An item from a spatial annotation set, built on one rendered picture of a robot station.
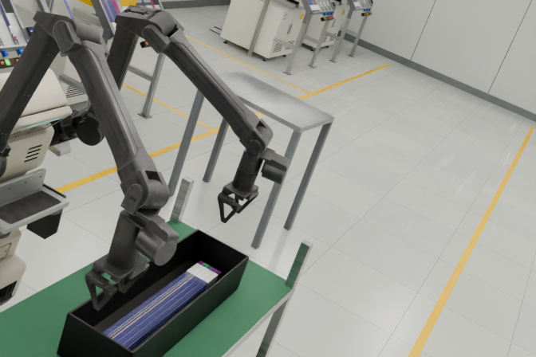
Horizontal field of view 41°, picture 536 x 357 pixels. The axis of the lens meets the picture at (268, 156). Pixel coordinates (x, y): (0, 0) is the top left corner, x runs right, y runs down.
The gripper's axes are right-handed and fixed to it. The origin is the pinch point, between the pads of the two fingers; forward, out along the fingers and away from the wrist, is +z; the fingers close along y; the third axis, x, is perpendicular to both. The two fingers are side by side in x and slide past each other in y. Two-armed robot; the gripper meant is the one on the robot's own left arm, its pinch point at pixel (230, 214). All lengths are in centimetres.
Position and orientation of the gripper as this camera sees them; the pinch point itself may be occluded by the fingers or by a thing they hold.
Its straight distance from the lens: 199.9
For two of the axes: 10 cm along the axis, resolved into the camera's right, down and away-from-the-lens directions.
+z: -3.4, 8.7, 3.7
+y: 3.9, -2.3, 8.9
